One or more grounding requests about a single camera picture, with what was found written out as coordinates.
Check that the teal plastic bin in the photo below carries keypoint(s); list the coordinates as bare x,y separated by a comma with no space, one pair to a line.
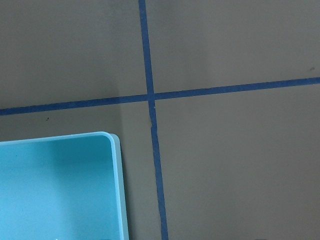
68,187

